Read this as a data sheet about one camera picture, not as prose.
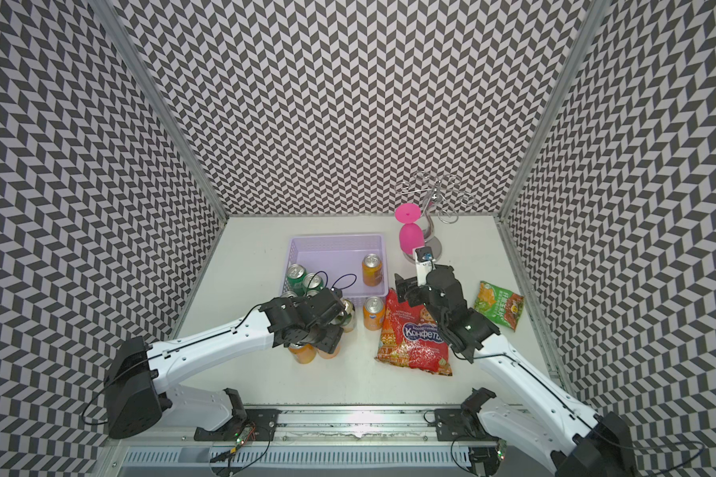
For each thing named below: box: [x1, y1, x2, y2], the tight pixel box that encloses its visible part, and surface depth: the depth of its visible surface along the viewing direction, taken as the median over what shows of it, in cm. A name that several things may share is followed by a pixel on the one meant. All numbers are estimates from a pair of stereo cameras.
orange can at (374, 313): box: [362, 296, 386, 331], surface depth 86 cm
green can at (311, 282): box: [302, 272, 325, 297], surface depth 90 cm
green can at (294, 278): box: [286, 263, 308, 298], surface depth 91 cm
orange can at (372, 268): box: [361, 253, 383, 288], surface depth 95 cm
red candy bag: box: [374, 288, 453, 376], surface depth 84 cm
